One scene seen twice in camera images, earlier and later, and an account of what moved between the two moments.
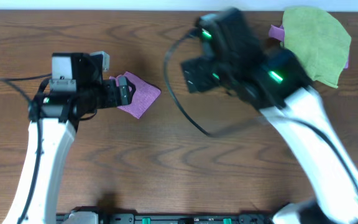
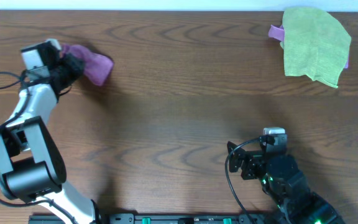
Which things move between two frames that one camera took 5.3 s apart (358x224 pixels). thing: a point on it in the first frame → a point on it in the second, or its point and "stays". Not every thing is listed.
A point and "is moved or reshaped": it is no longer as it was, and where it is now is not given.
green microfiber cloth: (320, 42) stays
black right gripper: (198, 71) → (250, 157)
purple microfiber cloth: (144, 96) is moved or reshaped
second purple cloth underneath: (276, 32) stays
